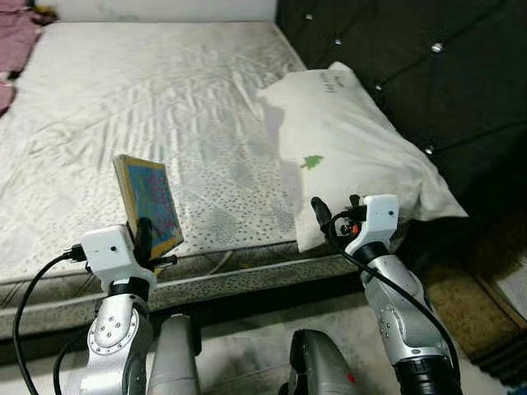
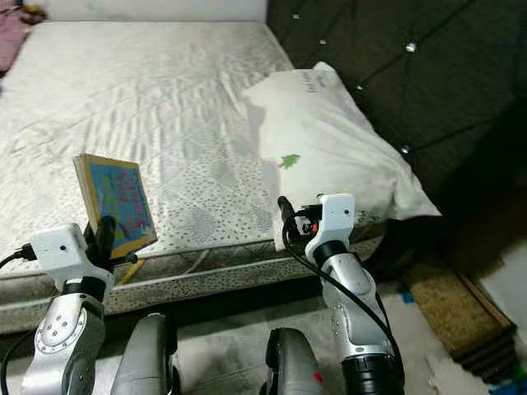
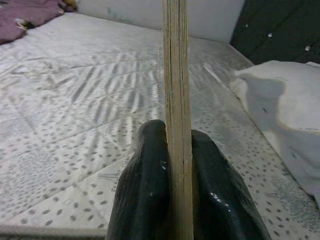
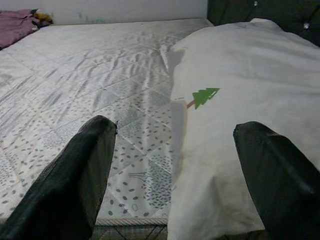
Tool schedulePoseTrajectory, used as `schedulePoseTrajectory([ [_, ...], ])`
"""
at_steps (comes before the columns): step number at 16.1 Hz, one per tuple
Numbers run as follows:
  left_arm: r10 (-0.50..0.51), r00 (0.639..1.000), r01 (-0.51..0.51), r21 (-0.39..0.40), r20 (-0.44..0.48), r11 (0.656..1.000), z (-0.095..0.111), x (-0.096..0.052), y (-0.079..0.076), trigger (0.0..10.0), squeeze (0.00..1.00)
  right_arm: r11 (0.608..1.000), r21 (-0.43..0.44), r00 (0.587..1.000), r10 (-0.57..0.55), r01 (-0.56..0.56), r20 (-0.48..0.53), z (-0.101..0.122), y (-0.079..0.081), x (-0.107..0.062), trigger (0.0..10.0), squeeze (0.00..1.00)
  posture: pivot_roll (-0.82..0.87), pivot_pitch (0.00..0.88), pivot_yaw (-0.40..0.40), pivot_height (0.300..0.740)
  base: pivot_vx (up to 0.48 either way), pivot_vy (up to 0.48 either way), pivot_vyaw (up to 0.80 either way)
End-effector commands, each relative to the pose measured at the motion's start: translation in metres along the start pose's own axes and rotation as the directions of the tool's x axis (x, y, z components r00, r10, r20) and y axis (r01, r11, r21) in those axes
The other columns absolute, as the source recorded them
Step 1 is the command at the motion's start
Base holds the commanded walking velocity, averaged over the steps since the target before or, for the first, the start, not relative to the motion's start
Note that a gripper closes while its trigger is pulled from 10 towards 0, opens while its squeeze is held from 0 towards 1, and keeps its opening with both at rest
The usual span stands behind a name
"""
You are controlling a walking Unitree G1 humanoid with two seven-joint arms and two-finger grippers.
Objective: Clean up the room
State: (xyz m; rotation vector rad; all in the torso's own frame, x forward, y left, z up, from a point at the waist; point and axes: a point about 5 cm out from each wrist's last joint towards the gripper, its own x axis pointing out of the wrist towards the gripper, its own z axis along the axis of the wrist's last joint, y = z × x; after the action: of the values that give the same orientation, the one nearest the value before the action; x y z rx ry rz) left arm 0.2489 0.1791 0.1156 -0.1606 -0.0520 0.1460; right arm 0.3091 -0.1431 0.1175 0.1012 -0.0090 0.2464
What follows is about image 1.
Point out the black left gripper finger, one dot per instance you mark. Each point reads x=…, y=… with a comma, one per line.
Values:
x=144, y=239

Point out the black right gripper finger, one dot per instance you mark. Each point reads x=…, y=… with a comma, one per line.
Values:
x=323, y=214

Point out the colourful children's board book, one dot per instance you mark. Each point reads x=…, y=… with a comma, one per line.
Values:
x=156, y=197

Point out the white pillow with green tree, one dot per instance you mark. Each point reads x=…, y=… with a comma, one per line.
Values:
x=354, y=140

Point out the silver left robot leg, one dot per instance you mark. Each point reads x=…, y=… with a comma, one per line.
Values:
x=174, y=354

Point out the silver robot leg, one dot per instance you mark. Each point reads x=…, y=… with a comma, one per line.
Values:
x=174, y=354
x=321, y=366

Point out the grey quilted mattress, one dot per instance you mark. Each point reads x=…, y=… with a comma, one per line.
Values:
x=165, y=107

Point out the silver right robot leg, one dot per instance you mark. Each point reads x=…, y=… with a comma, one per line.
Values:
x=321, y=366

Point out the brown floor rug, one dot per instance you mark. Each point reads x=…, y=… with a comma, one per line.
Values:
x=469, y=304

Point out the dark tufted headboard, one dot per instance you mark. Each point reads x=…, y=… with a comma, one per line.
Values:
x=428, y=82

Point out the purple Mickey print blanket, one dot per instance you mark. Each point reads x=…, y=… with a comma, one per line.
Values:
x=16, y=49

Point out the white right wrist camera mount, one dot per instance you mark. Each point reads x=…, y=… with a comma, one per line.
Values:
x=379, y=216

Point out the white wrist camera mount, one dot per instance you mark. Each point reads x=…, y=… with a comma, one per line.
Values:
x=379, y=216
x=107, y=251

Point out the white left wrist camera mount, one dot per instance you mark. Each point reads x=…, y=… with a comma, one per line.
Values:
x=107, y=251

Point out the black bed frame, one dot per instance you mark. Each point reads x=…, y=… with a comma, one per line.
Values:
x=247, y=292

